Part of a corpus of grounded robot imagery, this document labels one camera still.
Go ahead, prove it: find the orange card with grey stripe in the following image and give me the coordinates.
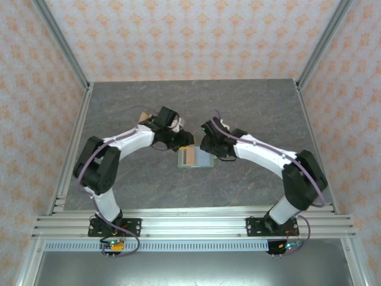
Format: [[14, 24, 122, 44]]
[[180, 148, 196, 166]]

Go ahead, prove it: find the green card holder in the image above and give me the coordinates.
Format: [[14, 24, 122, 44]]
[[177, 145, 215, 169]]

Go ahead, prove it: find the circuit board with yellow connector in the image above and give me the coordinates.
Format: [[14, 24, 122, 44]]
[[99, 238, 126, 257]]

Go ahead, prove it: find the circuit board with blue light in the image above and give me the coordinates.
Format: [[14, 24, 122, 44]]
[[267, 240, 303, 256]]

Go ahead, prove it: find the grey metal shelf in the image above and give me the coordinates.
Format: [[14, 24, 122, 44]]
[[32, 250, 355, 286]]

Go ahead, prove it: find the aluminium cross rail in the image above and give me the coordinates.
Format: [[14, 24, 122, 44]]
[[31, 208, 357, 239]]

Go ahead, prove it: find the aluminium side rail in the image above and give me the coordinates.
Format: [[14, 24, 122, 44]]
[[49, 83, 95, 215], [294, 82, 340, 215]]

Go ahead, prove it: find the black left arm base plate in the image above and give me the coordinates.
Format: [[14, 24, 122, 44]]
[[88, 217, 142, 238]]

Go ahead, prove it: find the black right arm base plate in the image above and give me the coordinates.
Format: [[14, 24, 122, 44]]
[[245, 217, 298, 238]]

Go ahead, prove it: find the slotted grey cable duct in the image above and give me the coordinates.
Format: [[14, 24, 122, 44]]
[[43, 240, 270, 253]]

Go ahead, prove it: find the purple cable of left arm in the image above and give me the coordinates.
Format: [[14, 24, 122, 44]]
[[76, 104, 142, 259]]

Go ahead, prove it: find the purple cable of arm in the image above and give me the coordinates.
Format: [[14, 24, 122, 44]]
[[211, 109, 328, 257], [76, 104, 142, 259]]

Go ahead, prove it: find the aluminium corner post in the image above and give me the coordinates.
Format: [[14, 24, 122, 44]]
[[31, 0, 92, 90], [296, 0, 355, 90]]

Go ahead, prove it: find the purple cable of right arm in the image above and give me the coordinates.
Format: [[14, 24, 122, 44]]
[[211, 109, 328, 257]]

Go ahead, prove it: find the aluminium lower frame post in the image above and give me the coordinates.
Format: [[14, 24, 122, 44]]
[[341, 238, 366, 286], [16, 238, 45, 286]]

